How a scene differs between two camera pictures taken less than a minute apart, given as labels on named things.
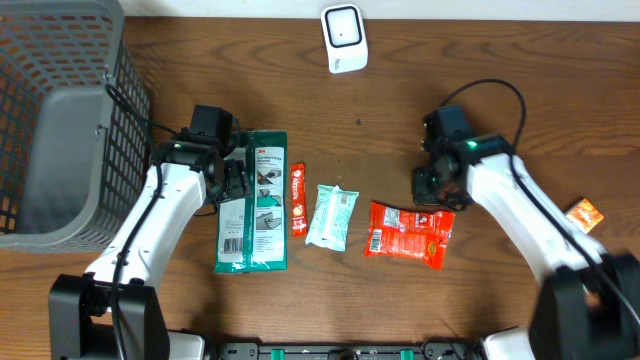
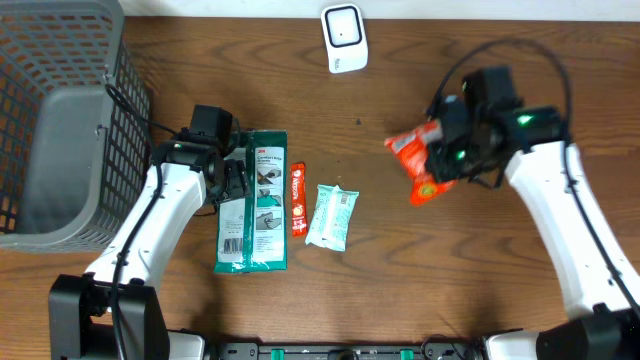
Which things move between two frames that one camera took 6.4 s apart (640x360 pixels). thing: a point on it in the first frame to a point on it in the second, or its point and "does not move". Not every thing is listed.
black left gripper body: [237, 184] does not move
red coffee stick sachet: [299, 200] does not move
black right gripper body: [429, 189] to [458, 158]
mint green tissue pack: [329, 225] does not move
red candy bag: [407, 233] to [410, 147]
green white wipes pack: [252, 233] does not move
